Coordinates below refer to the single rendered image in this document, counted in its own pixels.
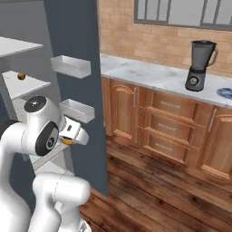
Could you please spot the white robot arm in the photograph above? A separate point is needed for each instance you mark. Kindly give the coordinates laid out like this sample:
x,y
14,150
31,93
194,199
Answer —
x,y
18,169

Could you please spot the dark blue-grey fridge door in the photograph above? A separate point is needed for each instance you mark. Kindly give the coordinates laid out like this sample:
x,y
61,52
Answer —
x,y
78,36

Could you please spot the white fridge door bin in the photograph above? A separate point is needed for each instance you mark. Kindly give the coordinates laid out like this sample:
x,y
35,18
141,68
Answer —
x,y
79,110
72,66

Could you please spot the white fridge shelf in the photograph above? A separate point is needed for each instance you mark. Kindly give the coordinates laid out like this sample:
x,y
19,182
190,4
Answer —
x,y
15,46
24,86
48,155

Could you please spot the wooden cupboard door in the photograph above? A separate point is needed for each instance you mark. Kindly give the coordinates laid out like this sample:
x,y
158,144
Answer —
x,y
122,110
218,145

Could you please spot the dark grey blender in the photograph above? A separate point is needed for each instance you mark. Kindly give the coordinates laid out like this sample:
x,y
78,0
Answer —
x,y
199,65

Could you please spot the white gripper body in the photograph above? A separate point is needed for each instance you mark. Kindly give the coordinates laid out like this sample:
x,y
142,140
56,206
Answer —
x,y
79,136

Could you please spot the grey-framed window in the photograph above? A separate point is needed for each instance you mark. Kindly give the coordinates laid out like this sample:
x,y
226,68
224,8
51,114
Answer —
x,y
184,12

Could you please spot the small orange fruit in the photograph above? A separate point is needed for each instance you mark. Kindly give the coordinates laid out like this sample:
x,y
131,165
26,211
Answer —
x,y
21,76

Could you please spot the yellow-orange mango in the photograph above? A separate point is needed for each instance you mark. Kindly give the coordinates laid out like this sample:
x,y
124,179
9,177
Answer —
x,y
68,141

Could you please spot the wooden drawer front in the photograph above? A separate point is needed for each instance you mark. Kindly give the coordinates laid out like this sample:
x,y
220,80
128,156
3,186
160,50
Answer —
x,y
170,127
166,147
175,104

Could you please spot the grey fridge body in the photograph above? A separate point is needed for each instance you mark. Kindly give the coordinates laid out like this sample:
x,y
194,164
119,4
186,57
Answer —
x,y
27,21

